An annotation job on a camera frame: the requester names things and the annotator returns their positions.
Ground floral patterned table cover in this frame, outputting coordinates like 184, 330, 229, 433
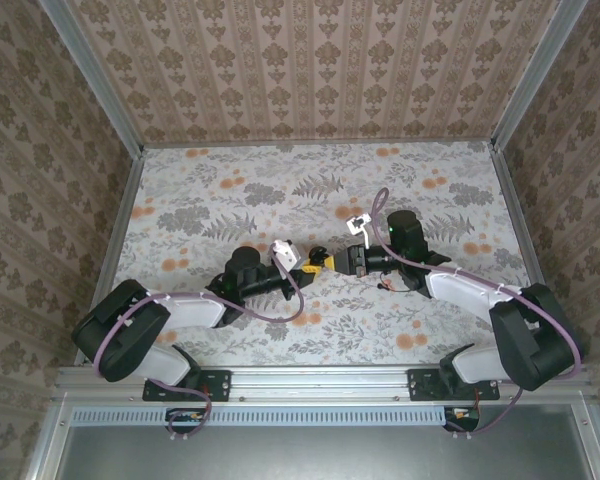
92, 141, 556, 366

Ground grey metal sheet panel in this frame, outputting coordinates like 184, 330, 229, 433
22, 399, 600, 480

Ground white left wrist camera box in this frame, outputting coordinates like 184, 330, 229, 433
270, 239, 301, 272

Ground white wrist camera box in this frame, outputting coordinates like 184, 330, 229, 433
346, 213, 374, 250
270, 239, 301, 272

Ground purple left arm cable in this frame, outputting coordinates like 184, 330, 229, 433
93, 249, 306, 441

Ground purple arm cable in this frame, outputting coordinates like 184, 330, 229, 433
371, 187, 582, 441
93, 249, 306, 441

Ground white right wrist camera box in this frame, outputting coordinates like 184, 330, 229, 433
346, 213, 374, 250

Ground thin black wire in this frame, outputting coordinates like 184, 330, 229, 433
377, 277, 416, 296

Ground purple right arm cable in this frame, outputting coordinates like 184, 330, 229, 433
371, 187, 582, 441

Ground aluminium front rail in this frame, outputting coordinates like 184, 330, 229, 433
54, 364, 594, 404

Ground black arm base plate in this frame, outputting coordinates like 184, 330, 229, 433
142, 368, 233, 403
407, 368, 501, 402

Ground aluminium side rail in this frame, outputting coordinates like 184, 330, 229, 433
73, 147, 146, 366
489, 144, 572, 364

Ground grey slotted cable duct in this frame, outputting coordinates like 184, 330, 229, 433
71, 404, 481, 427

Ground black cable connector mount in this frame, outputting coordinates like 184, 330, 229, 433
442, 405, 481, 434
164, 407, 212, 435

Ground aluminium frame post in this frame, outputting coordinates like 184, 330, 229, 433
39, 0, 146, 159
489, 0, 590, 152

